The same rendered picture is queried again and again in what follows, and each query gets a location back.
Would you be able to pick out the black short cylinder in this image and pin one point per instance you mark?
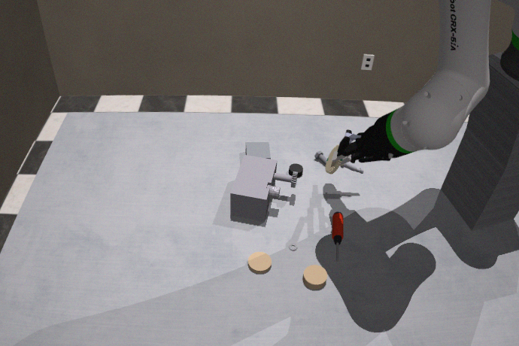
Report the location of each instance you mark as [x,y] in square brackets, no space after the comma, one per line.
[296,167]

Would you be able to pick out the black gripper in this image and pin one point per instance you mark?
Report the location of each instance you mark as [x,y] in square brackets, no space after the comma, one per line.
[350,152]

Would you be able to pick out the red-handled screwdriver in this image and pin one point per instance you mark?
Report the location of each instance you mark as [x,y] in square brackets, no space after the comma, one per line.
[337,229]

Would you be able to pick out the beige gear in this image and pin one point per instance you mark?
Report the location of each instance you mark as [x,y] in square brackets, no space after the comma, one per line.
[331,167]

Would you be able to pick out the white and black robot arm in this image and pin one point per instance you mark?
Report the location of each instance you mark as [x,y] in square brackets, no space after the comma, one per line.
[435,113]

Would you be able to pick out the grey bolt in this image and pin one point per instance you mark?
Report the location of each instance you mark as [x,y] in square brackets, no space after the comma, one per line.
[319,155]

